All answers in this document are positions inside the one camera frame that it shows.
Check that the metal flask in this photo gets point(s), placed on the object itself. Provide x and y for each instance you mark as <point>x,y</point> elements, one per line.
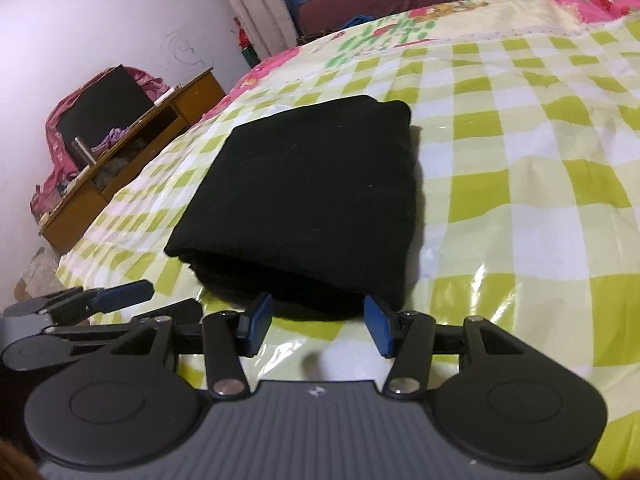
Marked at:
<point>84,150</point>

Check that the cartoon printed bedsheet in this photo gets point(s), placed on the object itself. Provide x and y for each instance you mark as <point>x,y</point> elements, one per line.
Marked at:
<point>450,20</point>

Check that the green checked plastic sheet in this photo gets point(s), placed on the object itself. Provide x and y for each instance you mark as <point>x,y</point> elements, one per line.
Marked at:
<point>525,185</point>

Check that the beige curtain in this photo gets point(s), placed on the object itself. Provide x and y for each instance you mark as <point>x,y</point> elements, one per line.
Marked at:
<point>260,5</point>

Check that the small blue cloth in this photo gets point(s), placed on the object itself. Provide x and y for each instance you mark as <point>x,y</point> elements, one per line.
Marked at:
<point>357,21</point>

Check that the wooden desk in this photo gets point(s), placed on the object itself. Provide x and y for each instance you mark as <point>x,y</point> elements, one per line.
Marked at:
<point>150,130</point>

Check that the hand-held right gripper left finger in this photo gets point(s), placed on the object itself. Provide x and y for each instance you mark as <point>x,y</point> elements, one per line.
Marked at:
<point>260,322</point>

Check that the black pants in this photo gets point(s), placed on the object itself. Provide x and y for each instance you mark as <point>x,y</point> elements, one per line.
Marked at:
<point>310,200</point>

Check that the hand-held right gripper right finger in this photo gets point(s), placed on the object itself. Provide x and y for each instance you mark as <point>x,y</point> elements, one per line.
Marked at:
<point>377,327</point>

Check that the black monitor with pink cloth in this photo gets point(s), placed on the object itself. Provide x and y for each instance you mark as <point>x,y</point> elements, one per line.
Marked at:
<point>55,160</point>

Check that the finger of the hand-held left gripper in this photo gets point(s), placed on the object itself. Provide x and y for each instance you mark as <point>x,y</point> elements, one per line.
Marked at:
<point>180,310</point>
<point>122,296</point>

